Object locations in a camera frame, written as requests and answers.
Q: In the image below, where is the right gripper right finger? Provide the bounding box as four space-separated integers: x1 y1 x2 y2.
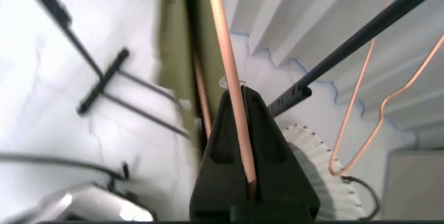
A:
242 85 321 222

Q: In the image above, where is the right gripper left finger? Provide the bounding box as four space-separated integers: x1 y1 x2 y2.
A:
189 90 250 222

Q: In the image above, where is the pink clothes hanger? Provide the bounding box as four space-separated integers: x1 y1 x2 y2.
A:
192 0 258 203
328 0 444 177

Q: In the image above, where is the green printed t-shirt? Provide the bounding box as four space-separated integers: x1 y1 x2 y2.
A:
157 0 230 155

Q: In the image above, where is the white laundry basket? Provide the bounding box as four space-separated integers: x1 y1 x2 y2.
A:
280 123 381 222

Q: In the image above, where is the black clothes rack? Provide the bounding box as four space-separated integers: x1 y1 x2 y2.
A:
15 0 444 140

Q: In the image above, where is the white curtain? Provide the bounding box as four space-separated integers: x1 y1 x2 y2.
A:
126 0 444 141

